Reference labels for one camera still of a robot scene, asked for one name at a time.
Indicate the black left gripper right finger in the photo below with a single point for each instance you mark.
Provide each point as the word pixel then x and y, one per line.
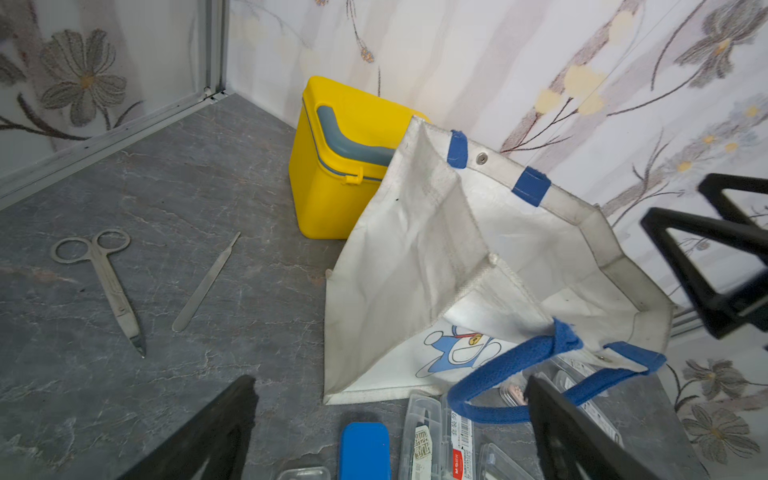
pixel 569 445

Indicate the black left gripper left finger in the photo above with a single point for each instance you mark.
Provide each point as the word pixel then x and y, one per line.
pixel 214 442

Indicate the white canvas cartoon tote bag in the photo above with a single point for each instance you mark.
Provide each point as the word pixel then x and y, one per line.
pixel 467 268

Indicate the clear case with red label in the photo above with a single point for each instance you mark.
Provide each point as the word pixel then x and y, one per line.
pixel 460 448

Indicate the blue compass case centre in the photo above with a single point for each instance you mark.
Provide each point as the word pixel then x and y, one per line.
pixel 365 452

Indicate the clear case with pink compass centre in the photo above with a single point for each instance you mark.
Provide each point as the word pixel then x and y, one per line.
pixel 422 448

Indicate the clear case small lower centre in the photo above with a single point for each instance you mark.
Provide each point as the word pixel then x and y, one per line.
pixel 494 464

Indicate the metal scissors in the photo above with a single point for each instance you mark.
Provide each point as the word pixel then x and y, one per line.
pixel 98 256

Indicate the yellow plastic lidded box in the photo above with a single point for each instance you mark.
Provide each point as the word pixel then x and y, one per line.
pixel 344 143

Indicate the metal scalpel handle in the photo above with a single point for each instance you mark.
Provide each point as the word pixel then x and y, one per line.
pixel 196 299

